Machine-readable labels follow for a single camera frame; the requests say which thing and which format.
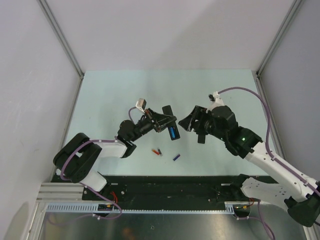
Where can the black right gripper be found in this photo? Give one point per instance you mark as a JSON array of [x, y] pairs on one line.
[[198, 113]]

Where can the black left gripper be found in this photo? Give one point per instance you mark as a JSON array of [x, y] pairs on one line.
[[152, 115]]

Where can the black remote control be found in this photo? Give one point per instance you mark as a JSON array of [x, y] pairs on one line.
[[167, 110]]

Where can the blue battery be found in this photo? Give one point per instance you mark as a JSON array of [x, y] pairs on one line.
[[172, 132]]

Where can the black remote battery cover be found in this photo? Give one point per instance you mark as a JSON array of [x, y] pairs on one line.
[[201, 138]]

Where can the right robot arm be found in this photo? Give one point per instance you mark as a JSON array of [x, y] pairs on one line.
[[293, 191]]

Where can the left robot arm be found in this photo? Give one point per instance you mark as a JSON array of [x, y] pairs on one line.
[[77, 158]]

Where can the red and black battery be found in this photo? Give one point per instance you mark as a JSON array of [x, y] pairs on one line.
[[159, 151]]

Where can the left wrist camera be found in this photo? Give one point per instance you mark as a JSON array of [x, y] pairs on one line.
[[141, 104]]

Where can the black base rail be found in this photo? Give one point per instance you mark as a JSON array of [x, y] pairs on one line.
[[173, 193]]

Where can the right aluminium frame post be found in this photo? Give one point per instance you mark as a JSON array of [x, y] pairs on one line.
[[280, 34]]

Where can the aluminium frame post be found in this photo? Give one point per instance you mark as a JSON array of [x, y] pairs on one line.
[[280, 34], [49, 15]]

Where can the left aluminium frame post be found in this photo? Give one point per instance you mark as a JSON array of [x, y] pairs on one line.
[[49, 15]]

